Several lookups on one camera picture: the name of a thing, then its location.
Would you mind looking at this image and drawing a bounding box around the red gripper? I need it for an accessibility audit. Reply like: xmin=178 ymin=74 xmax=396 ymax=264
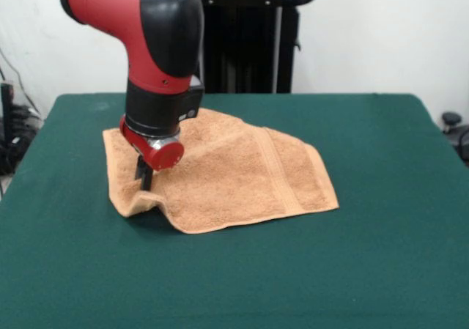
xmin=119 ymin=114 xmax=185 ymax=193

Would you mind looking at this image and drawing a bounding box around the tan terry towel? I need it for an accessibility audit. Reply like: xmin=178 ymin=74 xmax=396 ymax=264
xmin=102 ymin=108 xmax=340 ymax=234

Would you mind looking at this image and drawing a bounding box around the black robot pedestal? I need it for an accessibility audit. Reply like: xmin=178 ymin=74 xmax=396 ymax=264
xmin=197 ymin=3 xmax=301 ymax=95

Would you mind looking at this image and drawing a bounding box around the black chair part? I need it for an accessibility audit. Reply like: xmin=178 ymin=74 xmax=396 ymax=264
xmin=440 ymin=111 xmax=469 ymax=163

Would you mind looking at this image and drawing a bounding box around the thin wall cable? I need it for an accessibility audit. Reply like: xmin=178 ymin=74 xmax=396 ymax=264
xmin=0 ymin=46 xmax=42 ymax=116

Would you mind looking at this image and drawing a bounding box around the dark green table cloth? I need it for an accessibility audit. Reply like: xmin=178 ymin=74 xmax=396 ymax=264
xmin=0 ymin=93 xmax=469 ymax=329

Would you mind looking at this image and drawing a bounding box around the black upright box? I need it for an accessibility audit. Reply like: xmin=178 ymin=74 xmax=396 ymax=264
xmin=0 ymin=82 xmax=15 ymax=145

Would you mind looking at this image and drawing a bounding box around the black cable pile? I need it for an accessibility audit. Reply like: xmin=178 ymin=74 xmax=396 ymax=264
xmin=0 ymin=103 xmax=45 ymax=176

